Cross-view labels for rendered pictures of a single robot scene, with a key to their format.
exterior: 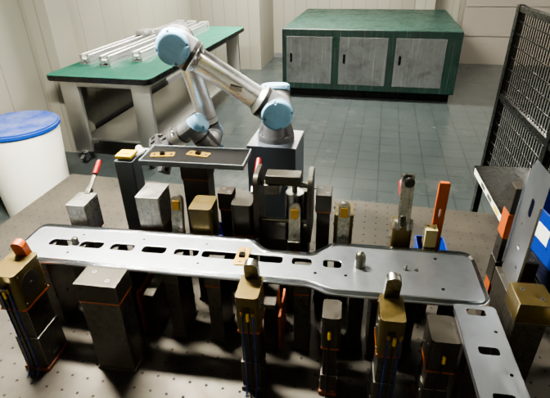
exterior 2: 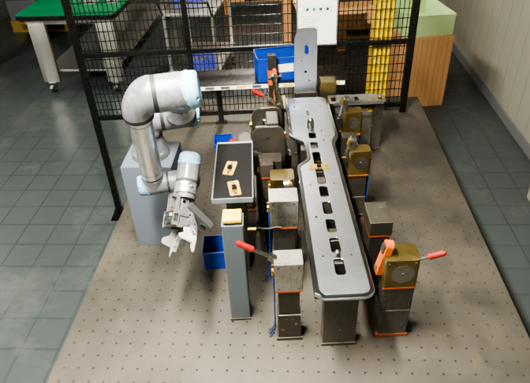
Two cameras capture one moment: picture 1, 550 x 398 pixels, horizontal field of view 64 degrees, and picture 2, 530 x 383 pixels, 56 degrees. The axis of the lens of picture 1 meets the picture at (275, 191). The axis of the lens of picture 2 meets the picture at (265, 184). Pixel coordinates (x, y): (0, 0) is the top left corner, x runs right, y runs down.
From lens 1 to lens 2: 2.38 m
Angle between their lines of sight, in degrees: 81
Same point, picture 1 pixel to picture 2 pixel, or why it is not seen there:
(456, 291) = (320, 102)
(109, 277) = (377, 207)
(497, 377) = (370, 98)
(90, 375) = not seen: hidden behind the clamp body
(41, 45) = not seen: outside the picture
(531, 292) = (326, 79)
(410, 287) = (322, 113)
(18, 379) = (417, 334)
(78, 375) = not seen: hidden behind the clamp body
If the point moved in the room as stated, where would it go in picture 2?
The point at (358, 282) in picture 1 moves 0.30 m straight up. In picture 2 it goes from (326, 127) to (328, 65)
